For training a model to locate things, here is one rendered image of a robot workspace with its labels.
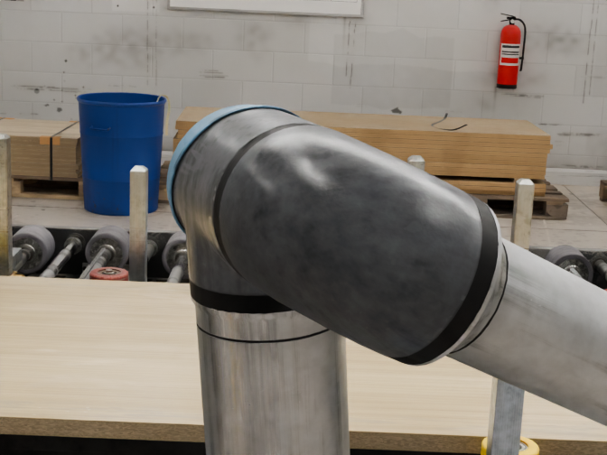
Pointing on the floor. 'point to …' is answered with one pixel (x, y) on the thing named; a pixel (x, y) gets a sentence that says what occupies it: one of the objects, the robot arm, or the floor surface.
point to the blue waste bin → (119, 147)
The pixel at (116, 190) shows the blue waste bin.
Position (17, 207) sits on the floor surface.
